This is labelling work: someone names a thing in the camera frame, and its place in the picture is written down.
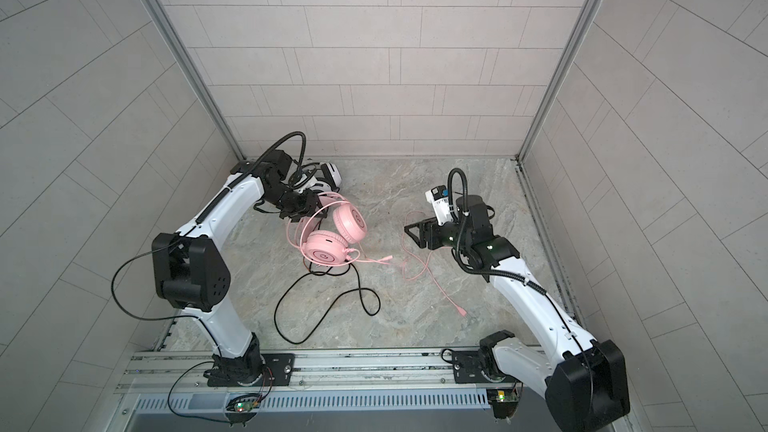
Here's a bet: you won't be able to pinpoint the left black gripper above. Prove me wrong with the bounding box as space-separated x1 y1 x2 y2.
264 185 331 221

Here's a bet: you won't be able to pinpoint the pink headphones with cable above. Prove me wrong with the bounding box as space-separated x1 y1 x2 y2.
285 190 469 318

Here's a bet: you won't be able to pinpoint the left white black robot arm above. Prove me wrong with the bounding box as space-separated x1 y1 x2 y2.
151 151 342 387

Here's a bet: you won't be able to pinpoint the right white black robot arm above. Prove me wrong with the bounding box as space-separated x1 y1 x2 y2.
404 186 631 431

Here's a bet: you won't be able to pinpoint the right circuit board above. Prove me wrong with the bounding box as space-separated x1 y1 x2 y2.
486 388 520 420

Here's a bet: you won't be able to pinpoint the left circuit board green led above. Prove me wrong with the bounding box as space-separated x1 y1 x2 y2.
225 393 263 414

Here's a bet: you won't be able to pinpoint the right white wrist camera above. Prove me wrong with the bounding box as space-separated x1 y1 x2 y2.
425 185 453 226

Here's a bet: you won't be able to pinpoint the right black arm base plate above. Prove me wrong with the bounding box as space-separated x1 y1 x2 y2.
445 349 496 384

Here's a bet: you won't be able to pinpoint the aluminium mounting rail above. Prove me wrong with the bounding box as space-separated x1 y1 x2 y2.
115 339 556 393

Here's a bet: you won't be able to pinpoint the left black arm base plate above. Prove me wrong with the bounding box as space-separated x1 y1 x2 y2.
203 353 295 387

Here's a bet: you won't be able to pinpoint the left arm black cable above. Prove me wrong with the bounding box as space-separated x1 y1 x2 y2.
110 245 205 322

